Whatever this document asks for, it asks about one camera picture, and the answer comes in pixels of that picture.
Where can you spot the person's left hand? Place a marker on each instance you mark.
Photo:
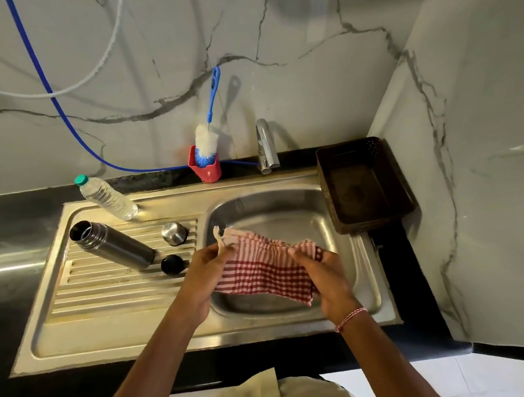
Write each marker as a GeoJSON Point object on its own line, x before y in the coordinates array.
{"type": "Point", "coordinates": [200, 282]}

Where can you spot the person's right hand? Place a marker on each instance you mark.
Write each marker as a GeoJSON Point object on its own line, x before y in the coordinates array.
{"type": "Point", "coordinates": [332, 285]}

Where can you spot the black flask stopper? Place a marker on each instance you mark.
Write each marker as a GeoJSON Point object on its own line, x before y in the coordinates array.
{"type": "Point", "coordinates": [173, 265]}

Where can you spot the steel flask cup lid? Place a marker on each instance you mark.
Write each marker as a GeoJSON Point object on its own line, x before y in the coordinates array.
{"type": "Point", "coordinates": [174, 233]}

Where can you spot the red checkered cloth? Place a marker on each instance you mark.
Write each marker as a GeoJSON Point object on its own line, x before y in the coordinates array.
{"type": "Point", "coordinates": [263, 268]}

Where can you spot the steel flask bottle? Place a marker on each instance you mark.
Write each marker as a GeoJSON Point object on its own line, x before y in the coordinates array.
{"type": "Point", "coordinates": [116, 246]}

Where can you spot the clear plastic water bottle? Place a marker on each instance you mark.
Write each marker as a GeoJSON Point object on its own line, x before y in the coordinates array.
{"type": "Point", "coordinates": [108, 199]}

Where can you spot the blue white bottle brush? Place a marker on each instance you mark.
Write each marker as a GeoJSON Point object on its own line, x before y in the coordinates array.
{"type": "Point", "coordinates": [206, 141]}

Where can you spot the person's left forearm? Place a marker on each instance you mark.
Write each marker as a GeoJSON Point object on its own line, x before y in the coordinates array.
{"type": "Point", "coordinates": [144, 372]}

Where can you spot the person's right forearm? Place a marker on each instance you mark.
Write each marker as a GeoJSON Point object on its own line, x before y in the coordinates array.
{"type": "Point", "coordinates": [388, 362]}

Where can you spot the dark woven tray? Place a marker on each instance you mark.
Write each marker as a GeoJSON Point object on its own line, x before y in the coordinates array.
{"type": "Point", "coordinates": [365, 188]}

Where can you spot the red plastic brush holder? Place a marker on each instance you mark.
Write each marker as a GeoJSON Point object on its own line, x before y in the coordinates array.
{"type": "Point", "coordinates": [208, 173]}

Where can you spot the stainless steel sink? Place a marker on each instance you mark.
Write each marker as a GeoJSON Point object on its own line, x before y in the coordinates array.
{"type": "Point", "coordinates": [96, 335]}

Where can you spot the chrome sink faucet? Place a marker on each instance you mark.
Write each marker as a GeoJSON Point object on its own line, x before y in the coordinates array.
{"type": "Point", "coordinates": [267, 146]}

